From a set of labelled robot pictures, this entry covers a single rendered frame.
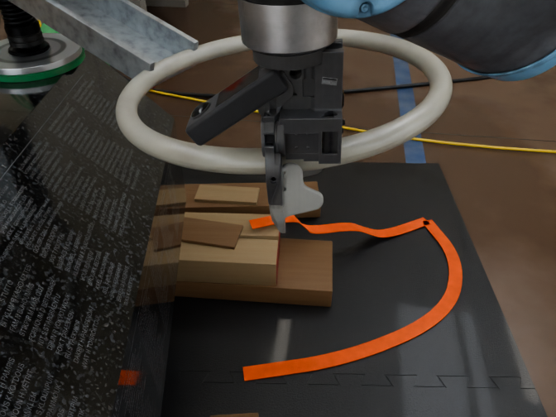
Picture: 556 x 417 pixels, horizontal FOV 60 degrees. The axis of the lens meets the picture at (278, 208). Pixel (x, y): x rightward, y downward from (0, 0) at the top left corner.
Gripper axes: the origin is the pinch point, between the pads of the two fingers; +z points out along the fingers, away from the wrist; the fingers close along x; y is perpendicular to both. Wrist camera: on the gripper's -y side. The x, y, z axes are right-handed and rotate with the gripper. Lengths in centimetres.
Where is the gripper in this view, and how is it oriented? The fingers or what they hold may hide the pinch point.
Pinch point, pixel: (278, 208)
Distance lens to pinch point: 58.3
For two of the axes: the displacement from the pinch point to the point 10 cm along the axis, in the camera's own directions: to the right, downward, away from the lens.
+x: 0.7, -6.2, 7.8
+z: 0.5, 7.9, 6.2
